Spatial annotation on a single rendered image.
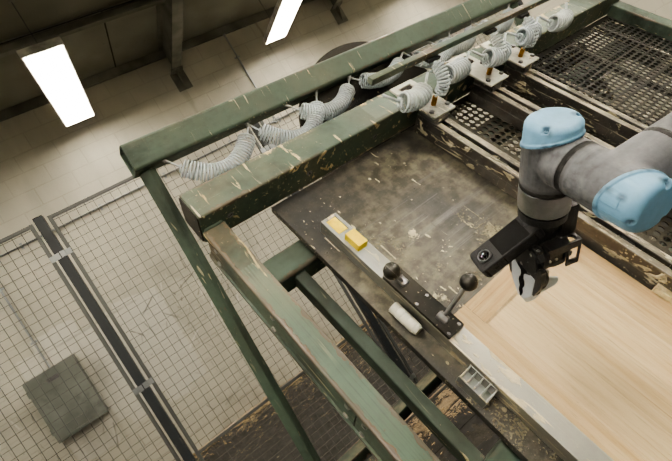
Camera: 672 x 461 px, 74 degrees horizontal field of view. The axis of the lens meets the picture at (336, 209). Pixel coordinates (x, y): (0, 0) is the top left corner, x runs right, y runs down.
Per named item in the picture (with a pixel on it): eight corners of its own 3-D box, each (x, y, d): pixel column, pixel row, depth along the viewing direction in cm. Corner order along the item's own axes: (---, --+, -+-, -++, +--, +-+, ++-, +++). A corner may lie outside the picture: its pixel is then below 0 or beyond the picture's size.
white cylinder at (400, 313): (387, 313, 102) (413, 338, 98) (389, 306, 100) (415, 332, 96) (396, 305, 104) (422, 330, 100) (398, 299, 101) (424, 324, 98)
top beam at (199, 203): (205, 245, 113) (197, 219, 105) (185, 221, 118) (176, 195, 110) (614, 10, 214) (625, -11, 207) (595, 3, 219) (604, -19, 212)
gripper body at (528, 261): (578, 265, 73) (590, 209, 66) (532, 284, 72) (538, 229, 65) (547, 237, 79) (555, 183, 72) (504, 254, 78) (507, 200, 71)
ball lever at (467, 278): (443, 330, 95) (477, 283, 89) (429, 317, 96) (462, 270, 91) (451, 325, 97) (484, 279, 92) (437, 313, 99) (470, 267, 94)
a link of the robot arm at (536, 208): (540, 206, 62) (505, 177, 69) (537, 231, 65) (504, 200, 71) (587, 189, 63) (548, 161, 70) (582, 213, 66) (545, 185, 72)
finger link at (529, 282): (560, 302, 79) (566, 266, 74) (530, 314, 79) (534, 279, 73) (548, 290, 82) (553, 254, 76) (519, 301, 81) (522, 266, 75)
